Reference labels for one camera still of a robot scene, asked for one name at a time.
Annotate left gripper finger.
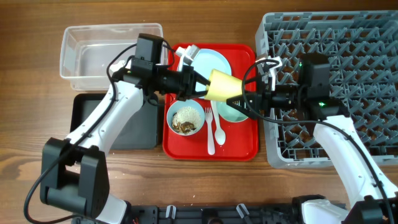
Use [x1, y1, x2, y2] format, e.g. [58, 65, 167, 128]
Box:
[194, 71, 211, 85]
[188, 90, 208, 100]

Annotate mint green bowl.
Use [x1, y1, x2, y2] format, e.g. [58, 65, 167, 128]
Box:
[216, 102, 248, 123]

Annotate yellow plastic cup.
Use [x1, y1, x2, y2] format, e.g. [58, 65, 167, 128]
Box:
[205, 69, 243, 102]

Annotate light blue food bowl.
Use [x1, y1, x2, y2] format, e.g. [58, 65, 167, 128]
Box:
[166, 100, 205, 136]

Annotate rice and meat leftovers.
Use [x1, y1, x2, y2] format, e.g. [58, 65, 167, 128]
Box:
[172, 106, 201, 135]

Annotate white napkin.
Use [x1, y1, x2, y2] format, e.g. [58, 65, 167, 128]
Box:
[110, 60, 131, 72]

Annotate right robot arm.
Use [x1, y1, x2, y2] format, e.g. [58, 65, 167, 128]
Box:
[226, 53, 397, 223]

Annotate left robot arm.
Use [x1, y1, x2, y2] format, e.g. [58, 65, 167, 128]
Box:
[24, 34, 210, 223]

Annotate black waste tray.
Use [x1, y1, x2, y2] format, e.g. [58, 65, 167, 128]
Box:
[70, 93, 159, 150]

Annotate grey dishwasher rack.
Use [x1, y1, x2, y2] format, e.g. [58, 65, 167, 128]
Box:
[255, 11, 397, 166]

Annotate clear plastic waste bin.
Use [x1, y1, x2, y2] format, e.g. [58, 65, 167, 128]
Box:
[60, 23, 164, 91]

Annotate light blue plate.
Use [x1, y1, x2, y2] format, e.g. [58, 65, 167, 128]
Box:
[188, 49, 232, 91]

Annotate white plastic fork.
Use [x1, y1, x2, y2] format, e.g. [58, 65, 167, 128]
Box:
[204, 108, 215, 156]

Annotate red serving tray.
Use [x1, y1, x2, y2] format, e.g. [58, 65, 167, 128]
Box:
[162, 43, 259, 161]

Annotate white plastic spoon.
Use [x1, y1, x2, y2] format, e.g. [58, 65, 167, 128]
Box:
[211, 101, 226, 146]

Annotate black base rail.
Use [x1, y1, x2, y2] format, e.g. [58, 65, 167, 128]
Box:
[71, 203, 348, 224]

